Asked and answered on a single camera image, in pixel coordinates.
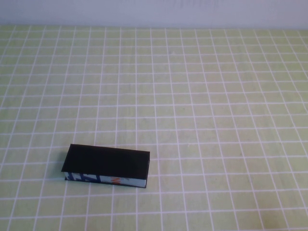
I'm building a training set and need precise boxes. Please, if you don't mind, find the black printed glasses case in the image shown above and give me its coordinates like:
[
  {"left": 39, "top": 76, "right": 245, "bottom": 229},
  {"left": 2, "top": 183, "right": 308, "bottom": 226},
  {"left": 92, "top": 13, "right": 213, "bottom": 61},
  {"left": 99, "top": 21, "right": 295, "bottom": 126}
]
[{"left": 61, "top": 143, "right": 151, "bottom": 189}]

